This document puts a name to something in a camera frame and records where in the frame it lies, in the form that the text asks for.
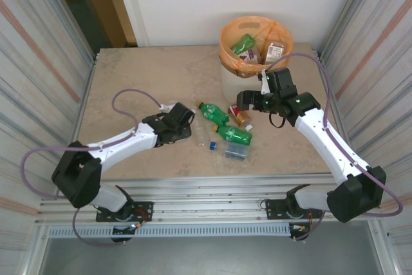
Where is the white bin with orange bag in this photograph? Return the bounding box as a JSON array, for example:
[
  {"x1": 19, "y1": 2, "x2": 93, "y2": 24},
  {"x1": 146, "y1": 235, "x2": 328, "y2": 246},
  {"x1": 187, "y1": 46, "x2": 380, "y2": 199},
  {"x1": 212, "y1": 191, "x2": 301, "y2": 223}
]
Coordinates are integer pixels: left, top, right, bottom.
[{"x1": 219, "y1": 15, "x2": 294, "y2": 78}]

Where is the brown packing tape strip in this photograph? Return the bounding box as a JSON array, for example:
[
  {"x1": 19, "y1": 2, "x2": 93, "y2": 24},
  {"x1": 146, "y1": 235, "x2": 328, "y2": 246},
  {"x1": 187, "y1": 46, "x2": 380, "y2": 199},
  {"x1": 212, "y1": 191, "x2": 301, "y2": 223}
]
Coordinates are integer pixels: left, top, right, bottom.
[{"x1": 221, "y1": 57, "x2": 255, "y2": 79}]

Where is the clear square bottle green-white label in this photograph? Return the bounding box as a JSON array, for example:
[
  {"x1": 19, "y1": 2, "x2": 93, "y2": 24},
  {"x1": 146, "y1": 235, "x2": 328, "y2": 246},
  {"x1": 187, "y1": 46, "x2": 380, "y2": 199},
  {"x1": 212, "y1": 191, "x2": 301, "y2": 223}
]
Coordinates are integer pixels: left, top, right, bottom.
[{"x1": 264, "y1": 41, "x2": 286, "y2": 63}]

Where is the white slotted cable duct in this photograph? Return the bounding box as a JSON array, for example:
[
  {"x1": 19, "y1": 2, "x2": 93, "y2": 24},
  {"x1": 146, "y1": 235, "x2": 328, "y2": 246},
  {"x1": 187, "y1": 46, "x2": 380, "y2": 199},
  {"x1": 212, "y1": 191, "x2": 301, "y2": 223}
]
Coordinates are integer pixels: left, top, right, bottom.
[{"x1": 48, "y1": 223, "x2": 290, "y2": 238}]

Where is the clear bottle white cap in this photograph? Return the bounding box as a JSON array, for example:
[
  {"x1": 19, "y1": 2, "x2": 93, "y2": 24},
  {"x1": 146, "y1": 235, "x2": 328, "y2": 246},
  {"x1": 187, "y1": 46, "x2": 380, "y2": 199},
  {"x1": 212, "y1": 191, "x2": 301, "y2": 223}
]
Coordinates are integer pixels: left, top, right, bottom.
[{"x1": 194, "y1": 115, "x2": 209, "y2": 147}]

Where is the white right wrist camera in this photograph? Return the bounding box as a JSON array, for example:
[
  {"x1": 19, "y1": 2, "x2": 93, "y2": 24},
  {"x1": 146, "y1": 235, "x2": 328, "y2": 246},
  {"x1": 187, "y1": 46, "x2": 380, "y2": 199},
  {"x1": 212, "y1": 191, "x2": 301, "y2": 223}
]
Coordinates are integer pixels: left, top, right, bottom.
[{"x1": 259, "y1": 69, "x2": 270, "y2": 96}]

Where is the clear bottle grey-blue label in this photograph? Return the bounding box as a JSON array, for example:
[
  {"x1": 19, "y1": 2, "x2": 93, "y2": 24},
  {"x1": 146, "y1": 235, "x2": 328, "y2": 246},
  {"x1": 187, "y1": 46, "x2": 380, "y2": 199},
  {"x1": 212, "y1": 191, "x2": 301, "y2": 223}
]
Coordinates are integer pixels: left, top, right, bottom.
[{"x1": 209, "y1": 140, "x2": 251, "y2": 161}]

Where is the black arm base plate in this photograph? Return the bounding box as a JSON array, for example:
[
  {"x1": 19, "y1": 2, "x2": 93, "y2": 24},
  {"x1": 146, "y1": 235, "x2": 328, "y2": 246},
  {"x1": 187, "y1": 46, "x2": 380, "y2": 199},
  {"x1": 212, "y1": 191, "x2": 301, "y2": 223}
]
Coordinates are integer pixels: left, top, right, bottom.
[
  {"x1": 96, "y1": 201, "x2": 154, "y2": 223},
  {"x1": 265, "y1": 198, "x2": 324, "y2": 221}
]

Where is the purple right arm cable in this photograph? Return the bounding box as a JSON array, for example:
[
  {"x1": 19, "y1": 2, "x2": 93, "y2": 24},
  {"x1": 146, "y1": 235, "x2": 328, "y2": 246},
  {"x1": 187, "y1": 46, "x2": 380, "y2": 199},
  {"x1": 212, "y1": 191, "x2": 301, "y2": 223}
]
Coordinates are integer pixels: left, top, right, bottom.
[{"x1": 263, "y1": 52, "x2": 404, "y2": 242}]

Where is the aluminium rail frame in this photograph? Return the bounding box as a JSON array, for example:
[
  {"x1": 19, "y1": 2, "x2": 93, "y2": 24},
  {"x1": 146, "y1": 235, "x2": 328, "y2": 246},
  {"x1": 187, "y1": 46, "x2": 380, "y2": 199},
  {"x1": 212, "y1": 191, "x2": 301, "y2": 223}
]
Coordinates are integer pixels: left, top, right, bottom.
[{"x1": 37, "y1": 173, "x2": 386, "y2": 224}]

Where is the white ribbed plastic bin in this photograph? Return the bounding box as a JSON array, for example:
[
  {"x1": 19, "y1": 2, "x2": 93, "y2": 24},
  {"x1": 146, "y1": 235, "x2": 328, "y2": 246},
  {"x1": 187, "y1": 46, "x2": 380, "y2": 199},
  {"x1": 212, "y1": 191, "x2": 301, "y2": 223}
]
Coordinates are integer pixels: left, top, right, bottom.
[{"x1": 220, "y1": 62, "x2": 278, "y2": 108}]

